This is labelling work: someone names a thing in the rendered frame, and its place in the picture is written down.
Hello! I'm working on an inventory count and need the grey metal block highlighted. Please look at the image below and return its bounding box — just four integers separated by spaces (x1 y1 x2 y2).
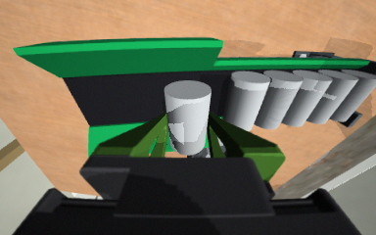
202 148 211 158

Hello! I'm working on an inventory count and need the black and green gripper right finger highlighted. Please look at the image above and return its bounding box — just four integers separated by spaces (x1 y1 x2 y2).
207 112 286 182

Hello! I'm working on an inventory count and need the dark grey open tray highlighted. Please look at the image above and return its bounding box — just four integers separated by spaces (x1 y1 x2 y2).
187 145 226 158

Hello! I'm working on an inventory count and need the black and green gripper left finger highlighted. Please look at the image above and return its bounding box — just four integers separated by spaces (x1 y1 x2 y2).
90 112 168 158

